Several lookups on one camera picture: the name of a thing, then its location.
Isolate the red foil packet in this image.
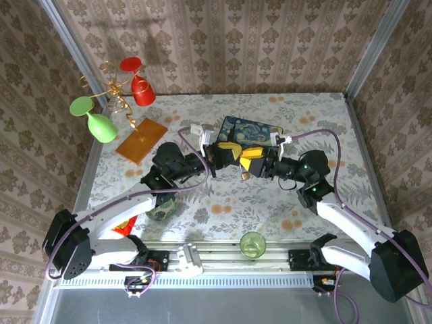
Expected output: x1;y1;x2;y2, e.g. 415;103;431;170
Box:
111;215;139;238

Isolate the white plastic rail bracket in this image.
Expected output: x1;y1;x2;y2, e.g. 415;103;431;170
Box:
176;244;204;277

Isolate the purple base cable short loop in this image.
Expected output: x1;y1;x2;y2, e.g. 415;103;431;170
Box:
116;263;157;299

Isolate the aluminium frame post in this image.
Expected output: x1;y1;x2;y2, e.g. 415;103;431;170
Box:
346;0;411;99
38;0;111;114

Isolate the gold wire stand amber base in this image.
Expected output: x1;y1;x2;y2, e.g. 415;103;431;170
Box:
78;59;169;167

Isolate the green transparent cup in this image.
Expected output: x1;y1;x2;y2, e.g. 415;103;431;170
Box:
239;231;267;261

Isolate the leaf pattern ceramic bowl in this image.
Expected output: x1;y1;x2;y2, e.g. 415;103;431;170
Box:
145;196;179;223

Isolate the starry night painted box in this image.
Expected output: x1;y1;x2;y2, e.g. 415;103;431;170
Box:
215;115;284;150

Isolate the black thin looped cable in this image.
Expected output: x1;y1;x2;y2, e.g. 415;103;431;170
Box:
277;178;298;192

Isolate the grey slotted cable duct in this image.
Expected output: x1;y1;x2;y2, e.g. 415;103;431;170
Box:
59;271;325;288

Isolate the purple base cable long loop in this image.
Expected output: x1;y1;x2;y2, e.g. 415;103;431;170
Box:
332;268;360;324

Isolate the green plastic wine glass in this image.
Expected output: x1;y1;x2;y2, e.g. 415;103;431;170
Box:
69;96;120;144

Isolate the red plastic wine glass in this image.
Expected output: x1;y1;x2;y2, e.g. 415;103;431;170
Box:
119;57;157;109

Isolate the aluminium mounting rail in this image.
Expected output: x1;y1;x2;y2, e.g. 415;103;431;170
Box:
107;240;340;273

